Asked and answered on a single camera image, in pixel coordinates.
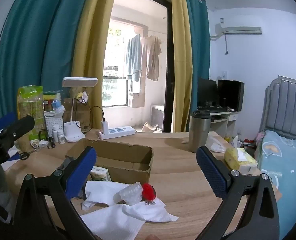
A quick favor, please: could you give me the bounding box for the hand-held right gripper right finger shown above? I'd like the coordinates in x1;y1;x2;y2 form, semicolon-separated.
196;146;280;240

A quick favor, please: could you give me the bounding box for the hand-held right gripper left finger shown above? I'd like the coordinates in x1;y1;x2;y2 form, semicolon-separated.
13;146;97;240

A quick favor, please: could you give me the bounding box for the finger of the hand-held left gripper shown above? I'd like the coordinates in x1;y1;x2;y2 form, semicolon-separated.
3;116;35;143
0;112;16;131

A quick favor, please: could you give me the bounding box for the white paper tissue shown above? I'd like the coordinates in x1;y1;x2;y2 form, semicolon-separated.
80;202;179;240
82;180;138;210

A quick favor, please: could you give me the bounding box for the brown cardboard box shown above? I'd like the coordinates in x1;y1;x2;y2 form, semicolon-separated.
64;139;154;183

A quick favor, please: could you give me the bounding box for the clear plastic wrap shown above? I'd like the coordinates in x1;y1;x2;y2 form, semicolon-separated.
113;182;145;205

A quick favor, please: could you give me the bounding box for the red pompom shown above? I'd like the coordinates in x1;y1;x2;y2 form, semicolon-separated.
142;183;156;202

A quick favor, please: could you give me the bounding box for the green white tissue pack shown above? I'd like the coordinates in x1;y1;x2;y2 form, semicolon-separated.
90;166;111;182

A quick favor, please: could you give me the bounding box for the white plug adapter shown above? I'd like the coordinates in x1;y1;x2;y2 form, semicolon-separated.
31;140;49;148

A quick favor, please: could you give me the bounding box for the green snack bag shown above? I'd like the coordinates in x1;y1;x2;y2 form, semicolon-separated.
17;86;46;140

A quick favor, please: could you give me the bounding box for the yellow tissue pack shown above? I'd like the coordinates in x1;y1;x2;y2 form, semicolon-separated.
224;147;258;176

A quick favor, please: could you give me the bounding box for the white perforated box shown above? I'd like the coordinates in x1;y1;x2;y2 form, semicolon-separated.
44;112;63;137

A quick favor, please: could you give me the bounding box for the yellow lid jar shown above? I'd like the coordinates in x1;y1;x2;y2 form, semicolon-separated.
43;92;61;112

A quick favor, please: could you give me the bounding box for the white desk lamp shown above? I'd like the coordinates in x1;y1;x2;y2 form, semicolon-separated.
62;77;98;143

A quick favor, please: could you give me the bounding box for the blue plastic bag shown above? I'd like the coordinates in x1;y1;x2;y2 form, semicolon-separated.
52;99;66;115

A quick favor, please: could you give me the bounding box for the steel tumbler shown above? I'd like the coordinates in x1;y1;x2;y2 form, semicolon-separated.
189;110;211;153

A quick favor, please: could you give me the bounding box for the white computer desk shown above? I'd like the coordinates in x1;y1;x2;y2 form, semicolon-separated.
208;110;240;140

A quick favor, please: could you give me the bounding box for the tall cardboard box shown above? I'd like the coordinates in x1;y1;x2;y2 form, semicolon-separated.
63;97;93;130

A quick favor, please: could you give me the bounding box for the white power strip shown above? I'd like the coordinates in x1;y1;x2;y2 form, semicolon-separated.
99;126;135;140

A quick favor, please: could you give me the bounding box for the bag of cotton balls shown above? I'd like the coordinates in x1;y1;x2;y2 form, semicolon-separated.
75;91;89;104

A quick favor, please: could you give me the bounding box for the blue printed blanket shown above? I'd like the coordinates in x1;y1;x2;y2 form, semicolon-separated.
254;130;296;238

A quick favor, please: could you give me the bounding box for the old grey television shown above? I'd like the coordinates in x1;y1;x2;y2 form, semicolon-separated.
150;104;165;126

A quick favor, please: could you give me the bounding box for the black computer tower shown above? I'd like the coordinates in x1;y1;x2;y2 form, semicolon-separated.
217;79;245;112

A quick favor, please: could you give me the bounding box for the teal curtain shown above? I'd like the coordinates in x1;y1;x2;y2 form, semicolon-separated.
0;0;95;120
183;0;211;110

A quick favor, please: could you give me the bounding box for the cardboard sheet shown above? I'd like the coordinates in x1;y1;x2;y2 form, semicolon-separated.
129;92;145;108

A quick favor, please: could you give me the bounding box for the grey bed headboard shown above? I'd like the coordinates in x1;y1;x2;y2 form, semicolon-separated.
260;76;296;142

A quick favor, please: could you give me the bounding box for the yellow curtain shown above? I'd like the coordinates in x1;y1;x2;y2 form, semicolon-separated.
72;0;120;129
167;0;194;133

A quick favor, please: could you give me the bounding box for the hanging blue towel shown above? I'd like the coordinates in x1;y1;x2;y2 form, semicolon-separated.
125;34;142;83

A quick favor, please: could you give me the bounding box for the hanging beige shirt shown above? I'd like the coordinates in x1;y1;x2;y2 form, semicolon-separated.
140;35;162;82

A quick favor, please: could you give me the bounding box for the white air conditioner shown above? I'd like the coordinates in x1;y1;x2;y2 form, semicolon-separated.
210;24;262;40

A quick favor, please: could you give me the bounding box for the black cable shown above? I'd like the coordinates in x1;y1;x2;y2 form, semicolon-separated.
73;97;105;133

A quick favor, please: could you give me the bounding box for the black door frame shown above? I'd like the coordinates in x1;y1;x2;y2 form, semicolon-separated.
118;0;175;133

